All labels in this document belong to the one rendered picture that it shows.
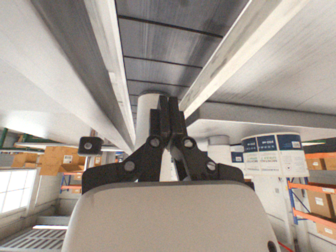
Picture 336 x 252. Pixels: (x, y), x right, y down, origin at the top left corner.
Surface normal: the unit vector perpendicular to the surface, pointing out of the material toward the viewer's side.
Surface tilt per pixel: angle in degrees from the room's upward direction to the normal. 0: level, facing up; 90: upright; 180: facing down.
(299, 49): 0
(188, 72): 0
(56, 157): 90
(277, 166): 90
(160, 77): 0
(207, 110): 90
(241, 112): 90
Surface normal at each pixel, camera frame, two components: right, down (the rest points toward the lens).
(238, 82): 0.00, 0.96
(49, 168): -0.06, -0.43
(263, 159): -0.76, -0.18
